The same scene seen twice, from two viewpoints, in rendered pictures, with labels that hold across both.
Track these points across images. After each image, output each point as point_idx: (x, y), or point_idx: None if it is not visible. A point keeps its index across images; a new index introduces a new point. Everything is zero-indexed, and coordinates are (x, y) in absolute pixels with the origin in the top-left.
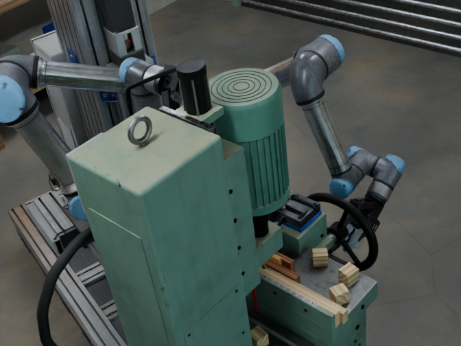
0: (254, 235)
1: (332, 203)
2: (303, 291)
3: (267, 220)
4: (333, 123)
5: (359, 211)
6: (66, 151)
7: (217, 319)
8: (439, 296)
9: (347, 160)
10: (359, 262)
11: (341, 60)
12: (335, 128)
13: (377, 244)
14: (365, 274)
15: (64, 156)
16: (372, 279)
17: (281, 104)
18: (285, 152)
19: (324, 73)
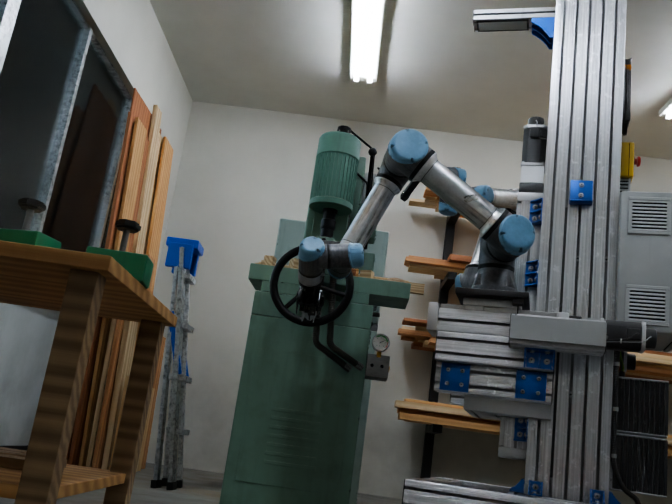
0: (313, 222)
1: None
2: (285, 265)
3: (320, 226)
4: (363, 203)
5: (294, 248)
6: (477, 244)
7: None
8: None
9: (342, 238)
10: (284, 305)
11: (389, 149)
12: (360, 208)
13: (272, 271)
14: None
15: (475, 247)
16: (254, 263)
17: (319, 143)
18: (316, 173)
19: (383, 158)
